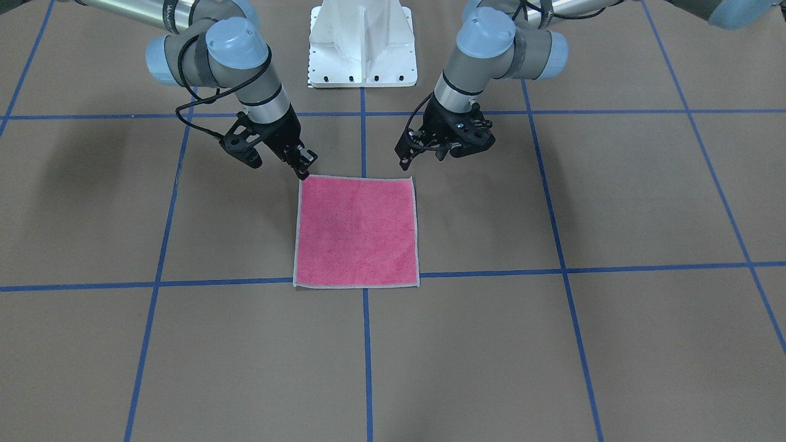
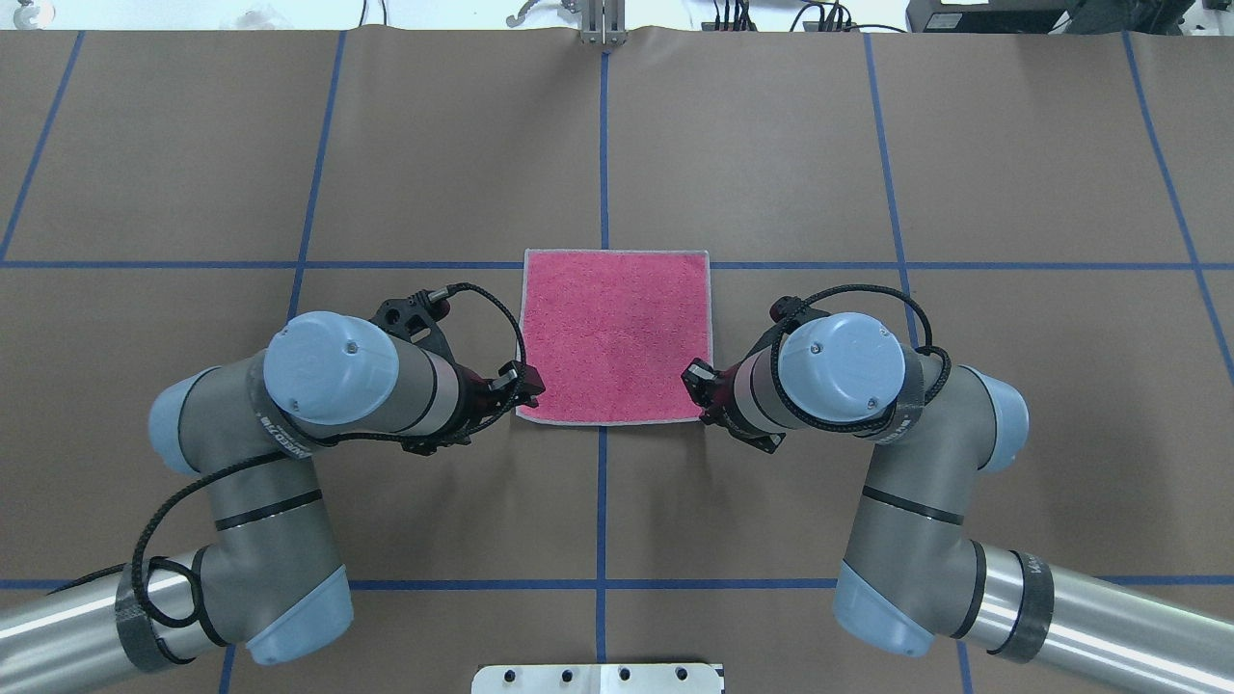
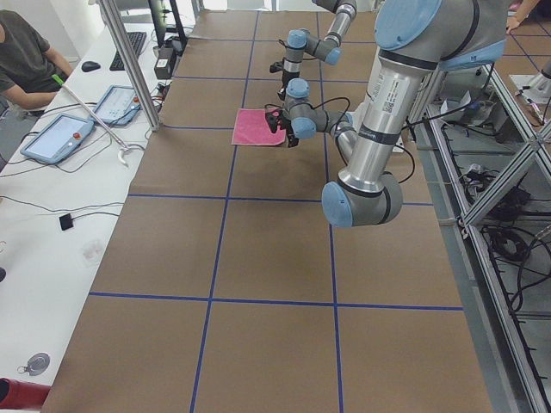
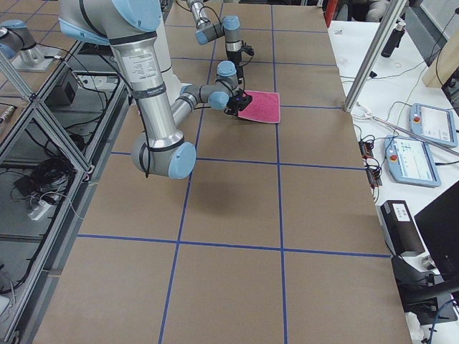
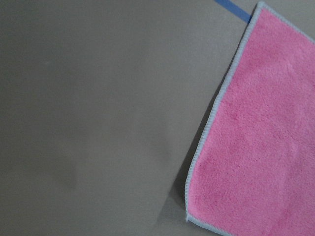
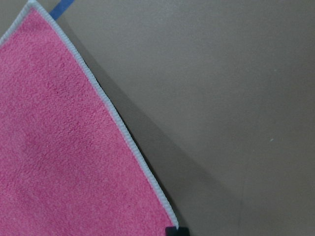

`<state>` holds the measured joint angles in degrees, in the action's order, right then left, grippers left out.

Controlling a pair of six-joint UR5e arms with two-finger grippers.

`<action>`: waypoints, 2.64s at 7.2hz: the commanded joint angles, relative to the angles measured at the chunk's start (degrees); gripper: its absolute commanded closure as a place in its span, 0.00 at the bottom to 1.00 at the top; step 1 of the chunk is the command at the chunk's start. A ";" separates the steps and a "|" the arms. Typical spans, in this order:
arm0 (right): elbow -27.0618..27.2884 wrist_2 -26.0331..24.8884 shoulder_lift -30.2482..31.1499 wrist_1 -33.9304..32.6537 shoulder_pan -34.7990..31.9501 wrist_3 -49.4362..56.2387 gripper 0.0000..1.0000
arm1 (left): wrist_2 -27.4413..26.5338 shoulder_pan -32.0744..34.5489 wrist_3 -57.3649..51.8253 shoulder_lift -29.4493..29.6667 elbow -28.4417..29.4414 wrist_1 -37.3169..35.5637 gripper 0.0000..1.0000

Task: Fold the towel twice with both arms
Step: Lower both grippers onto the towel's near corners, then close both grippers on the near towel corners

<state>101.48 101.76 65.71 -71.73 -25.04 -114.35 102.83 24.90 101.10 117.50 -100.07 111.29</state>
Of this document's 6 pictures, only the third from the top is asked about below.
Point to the near teach pendant tablet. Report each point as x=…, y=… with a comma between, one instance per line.
x=58, y=140

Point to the pink and grey towel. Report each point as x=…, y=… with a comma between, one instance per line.
x=252, y=129

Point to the round metal disc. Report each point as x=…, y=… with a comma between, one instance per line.
x=36, y=365

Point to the seated person grey shirt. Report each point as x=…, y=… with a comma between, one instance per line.
x=28, y=64

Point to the aluminium frame post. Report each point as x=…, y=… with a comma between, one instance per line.
x=124, y=48

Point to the black power adapter box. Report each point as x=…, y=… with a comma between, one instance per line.
x=166, y=60

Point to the small black square pad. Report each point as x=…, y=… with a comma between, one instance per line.
x=66, y=222

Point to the white grabber stick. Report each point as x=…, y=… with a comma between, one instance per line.
x=124, y=147

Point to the far teach pendant tablet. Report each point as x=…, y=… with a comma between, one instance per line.
x=118, y=106

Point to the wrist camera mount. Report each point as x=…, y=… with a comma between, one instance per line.
x=278, y=66
x=276, y=120

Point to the teach pendant tablet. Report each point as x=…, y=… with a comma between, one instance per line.
x=58, y=140
x=118, y=106

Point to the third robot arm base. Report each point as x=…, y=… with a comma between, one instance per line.
x=534, y=91

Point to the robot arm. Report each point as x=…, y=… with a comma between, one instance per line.
x=414, y=39
x=318, y=38

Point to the aluminium truss frame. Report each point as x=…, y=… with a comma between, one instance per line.
x=488, y=164

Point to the black computer monitor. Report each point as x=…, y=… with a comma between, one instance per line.
x=159, y=18

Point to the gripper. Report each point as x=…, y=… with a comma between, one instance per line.
x=289, y=129
x=284, y=79

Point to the black computer mouse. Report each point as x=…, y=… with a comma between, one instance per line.
x=88, y=66

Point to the red bottle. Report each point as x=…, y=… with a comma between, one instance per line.
x=22, y=395

